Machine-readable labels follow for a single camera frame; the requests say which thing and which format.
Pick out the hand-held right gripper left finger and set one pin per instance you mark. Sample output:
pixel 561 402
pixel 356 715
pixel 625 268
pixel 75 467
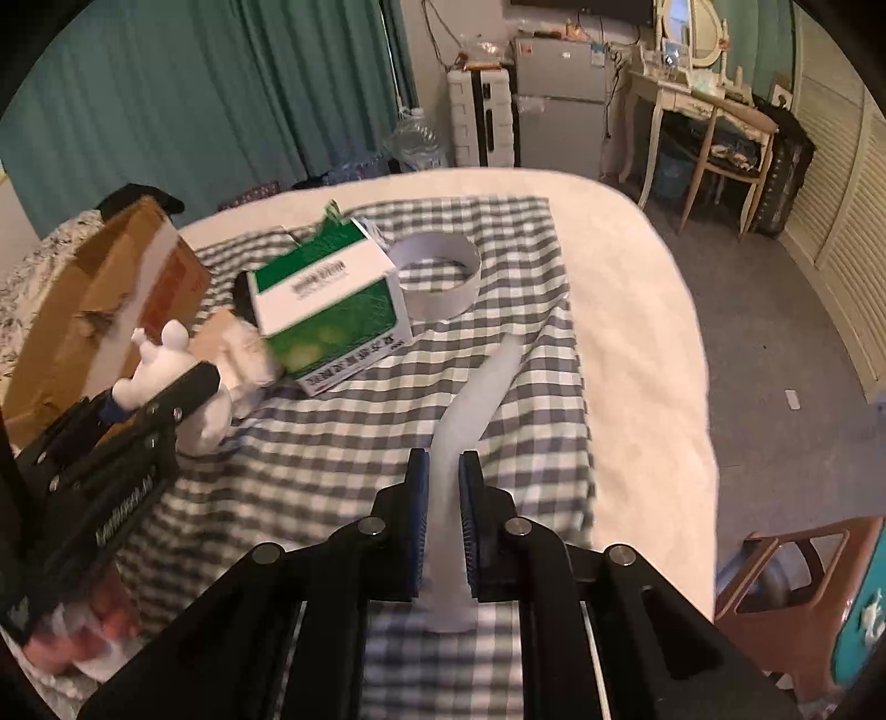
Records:
pixel 419 505

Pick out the large clear water bottle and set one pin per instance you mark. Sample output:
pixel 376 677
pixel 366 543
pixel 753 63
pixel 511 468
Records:
pixel 415 142

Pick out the black television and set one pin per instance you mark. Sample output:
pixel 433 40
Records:
pixel 588 10

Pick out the green and white carton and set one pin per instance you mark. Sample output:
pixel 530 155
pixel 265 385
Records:
pixel 325 304

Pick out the brown plastic stool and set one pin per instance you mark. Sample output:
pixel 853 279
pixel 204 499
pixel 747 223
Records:
pixel 830 574

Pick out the oval cream mirror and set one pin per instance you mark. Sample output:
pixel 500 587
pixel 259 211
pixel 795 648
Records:
pixel 702 34

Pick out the grey fridge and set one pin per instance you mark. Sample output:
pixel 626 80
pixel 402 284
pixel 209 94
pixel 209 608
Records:
pixel 561 124

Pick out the dark patterned bag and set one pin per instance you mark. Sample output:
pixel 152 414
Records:
pixel 249 194

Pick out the brown cardboard box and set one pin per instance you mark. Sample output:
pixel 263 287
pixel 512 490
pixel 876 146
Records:
pixel 69 311

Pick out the narrow teal curtain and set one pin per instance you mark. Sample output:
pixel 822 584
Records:
pixel 754 41

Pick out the white fluffy blanket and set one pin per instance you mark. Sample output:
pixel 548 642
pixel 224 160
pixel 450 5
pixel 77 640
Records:
pixel 637 311

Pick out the person's left hand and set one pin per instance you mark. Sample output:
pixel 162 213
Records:
pixel 104 613

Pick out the blue waste bin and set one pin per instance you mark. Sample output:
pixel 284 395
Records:
pixel 671 176

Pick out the white suitcase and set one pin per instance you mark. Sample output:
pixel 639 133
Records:
pixel 477 118

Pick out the wooden chair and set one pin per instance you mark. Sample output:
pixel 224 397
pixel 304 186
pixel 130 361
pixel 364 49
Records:
pixel 747 121

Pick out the small white floor scrap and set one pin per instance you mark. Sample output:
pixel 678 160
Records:
pixel 793 399

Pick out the floral quilt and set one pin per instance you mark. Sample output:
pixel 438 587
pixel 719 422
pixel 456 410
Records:
pixel 21 298

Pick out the cream dressing table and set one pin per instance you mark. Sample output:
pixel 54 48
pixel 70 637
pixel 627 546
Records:
pixel 671 93

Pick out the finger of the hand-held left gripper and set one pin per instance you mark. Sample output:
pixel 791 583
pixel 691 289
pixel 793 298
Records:
pixel 194 384

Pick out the black cloth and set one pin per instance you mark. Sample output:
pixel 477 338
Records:
pixel 138 197

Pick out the white translucent plastic strip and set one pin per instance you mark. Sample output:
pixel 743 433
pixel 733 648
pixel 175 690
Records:
pixel 477 401

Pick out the grey checkered cloth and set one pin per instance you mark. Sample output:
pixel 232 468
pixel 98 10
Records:
pixel 346 429

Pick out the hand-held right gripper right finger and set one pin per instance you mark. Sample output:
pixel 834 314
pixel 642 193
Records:
pixel 471 516

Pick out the white bear figurine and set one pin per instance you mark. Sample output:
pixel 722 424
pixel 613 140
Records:
pixel 163 360

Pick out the wide teal curtain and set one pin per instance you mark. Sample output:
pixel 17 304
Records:
pixel 173 90

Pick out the blue plastic bag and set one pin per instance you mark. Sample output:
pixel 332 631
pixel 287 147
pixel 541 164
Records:
pixel 356 169

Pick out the cream louvered wardrobe doors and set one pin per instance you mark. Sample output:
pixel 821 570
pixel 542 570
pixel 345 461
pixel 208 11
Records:
pixel 844 208

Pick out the black bag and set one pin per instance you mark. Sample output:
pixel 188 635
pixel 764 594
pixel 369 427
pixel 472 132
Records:
pixel 789 166

